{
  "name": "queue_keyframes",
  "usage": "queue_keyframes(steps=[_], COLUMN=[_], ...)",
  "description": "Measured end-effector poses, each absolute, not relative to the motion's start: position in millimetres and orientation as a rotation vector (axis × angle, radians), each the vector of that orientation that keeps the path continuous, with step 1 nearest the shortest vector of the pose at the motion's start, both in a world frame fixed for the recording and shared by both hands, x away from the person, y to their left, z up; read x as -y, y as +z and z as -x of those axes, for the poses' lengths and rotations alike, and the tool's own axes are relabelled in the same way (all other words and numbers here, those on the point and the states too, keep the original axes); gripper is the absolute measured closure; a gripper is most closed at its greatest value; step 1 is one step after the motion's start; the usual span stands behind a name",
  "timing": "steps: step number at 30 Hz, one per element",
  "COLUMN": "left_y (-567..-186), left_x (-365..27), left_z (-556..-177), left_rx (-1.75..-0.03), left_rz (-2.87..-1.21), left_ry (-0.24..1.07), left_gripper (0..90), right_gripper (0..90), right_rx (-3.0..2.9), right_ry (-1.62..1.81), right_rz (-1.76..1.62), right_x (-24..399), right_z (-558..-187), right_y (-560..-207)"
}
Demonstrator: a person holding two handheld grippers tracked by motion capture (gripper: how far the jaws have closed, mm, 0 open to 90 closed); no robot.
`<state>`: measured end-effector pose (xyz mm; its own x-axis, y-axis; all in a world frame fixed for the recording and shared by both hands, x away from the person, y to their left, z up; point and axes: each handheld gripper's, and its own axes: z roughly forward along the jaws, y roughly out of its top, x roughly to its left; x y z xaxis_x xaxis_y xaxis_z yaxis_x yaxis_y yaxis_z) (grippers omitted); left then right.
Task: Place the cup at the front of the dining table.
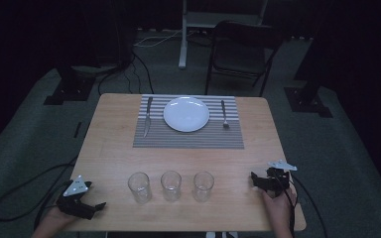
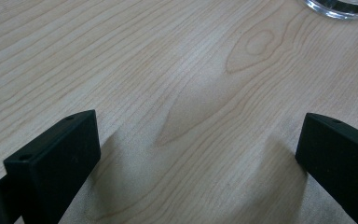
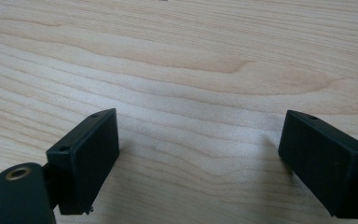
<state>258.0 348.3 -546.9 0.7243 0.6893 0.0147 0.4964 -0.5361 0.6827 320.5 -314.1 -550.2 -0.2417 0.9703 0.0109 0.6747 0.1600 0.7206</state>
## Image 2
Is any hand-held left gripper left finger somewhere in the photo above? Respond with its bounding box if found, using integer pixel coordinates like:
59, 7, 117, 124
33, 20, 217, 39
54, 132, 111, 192
3, 109, 102, 224

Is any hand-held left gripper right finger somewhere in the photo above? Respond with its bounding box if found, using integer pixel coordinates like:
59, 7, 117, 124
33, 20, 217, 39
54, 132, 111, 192
295, 112, 358, 224

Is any clear glass container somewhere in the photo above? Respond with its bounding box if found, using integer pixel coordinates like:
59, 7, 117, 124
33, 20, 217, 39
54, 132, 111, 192
301, 0, 358, 21

